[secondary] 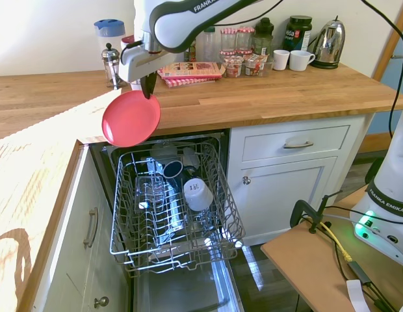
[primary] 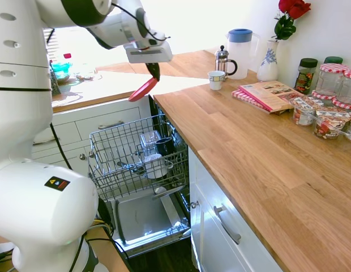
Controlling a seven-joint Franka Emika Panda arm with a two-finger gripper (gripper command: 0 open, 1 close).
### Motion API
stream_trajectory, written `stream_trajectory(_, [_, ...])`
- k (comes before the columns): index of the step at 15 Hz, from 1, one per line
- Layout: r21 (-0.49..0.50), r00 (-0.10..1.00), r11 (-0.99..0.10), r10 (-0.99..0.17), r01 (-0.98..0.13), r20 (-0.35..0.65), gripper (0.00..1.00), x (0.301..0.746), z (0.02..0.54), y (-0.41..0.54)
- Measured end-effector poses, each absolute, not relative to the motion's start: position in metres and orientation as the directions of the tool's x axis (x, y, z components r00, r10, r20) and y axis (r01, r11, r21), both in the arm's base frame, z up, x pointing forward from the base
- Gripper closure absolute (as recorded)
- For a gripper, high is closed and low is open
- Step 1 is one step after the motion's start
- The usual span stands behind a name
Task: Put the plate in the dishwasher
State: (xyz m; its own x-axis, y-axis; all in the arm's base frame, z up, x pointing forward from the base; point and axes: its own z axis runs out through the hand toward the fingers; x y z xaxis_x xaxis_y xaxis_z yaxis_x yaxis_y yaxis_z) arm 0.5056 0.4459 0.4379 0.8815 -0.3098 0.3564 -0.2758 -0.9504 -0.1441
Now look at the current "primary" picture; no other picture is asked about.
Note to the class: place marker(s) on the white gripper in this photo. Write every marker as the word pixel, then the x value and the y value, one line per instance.
pixel 148 54

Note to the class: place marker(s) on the red plate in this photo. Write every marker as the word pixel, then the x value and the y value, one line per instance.
pixel 141 92

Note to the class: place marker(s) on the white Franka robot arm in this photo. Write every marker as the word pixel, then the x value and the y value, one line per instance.
pixel 22 113

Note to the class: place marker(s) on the stainless dishwasher door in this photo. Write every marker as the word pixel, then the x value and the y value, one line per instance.
pixel 144 218

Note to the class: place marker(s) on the white patterned paper cup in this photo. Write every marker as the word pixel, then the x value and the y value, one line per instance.
pixel 216 80

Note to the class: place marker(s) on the clear glass dish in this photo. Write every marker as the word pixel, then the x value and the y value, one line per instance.
pixel 86 75

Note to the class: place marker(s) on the clear plastic container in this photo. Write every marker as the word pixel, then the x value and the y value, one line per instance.
pixel 148 140

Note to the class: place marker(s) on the glass French press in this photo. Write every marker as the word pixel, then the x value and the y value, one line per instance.
pixel 224 61

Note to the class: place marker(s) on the dark navy mug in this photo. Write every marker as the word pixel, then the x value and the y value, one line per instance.
pixel 164 146

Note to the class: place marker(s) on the white corner drawer cabinet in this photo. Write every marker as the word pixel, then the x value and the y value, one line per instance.
pixel 87 122

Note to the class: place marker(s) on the clear pitcher with blue lid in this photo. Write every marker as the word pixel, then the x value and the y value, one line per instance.
pixel 240 56

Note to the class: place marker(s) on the bottle with pink cap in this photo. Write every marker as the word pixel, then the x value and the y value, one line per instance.
pixel 67 55

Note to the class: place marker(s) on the green plastic bowl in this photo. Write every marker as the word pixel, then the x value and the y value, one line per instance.
pixel 61 69

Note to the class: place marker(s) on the red gingham book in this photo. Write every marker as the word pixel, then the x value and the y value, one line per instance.
pixel 246 99

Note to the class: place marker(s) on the plain white cup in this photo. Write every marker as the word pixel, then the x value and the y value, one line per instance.
pixel 155 167

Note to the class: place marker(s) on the silver cutlery piece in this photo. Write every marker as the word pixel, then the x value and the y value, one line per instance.
pixel 130 167

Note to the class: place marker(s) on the white window blinds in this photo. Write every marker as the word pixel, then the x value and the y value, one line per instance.
pixel 51 39

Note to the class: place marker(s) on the silver knob on drawer cabinet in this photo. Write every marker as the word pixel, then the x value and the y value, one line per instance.
pixel 82 156

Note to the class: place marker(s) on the white vase with blue flowers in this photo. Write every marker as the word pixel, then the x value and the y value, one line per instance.
pixel 268 65

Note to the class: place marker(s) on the pink cookbook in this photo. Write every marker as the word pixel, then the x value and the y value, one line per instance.
pixel 269 92

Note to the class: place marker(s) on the wooden book stand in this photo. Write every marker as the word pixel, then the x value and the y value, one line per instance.
pixel 281 110

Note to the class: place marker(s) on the silver knob on tall cabinet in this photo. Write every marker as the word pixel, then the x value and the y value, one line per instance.
pixel 194 204

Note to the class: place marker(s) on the black table clamp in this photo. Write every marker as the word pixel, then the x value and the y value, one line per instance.
pixel 104 211

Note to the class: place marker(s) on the spice jar with black lid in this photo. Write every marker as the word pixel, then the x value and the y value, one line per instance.
pixel 305 76

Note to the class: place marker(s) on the red rose with leaves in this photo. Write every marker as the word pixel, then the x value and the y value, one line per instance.
pixel 293 8

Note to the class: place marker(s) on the short jar gingham lid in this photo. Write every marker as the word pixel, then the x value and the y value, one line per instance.
pixel 345 103
pixel 322 95

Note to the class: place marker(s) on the white cabinet under counter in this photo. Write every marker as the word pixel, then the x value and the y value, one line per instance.
pixel 209 232

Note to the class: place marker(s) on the tall glass jar gingham lid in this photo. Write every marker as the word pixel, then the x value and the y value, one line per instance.
pixel 331 79
pixel 349 88

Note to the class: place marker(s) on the jar with green lid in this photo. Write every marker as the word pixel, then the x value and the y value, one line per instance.
pixel 333 59

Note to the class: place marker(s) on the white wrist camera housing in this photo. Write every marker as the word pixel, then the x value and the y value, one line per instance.
pixel 155 37

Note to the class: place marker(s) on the wooden robot mount table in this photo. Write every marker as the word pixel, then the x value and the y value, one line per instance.
pixel 107 252

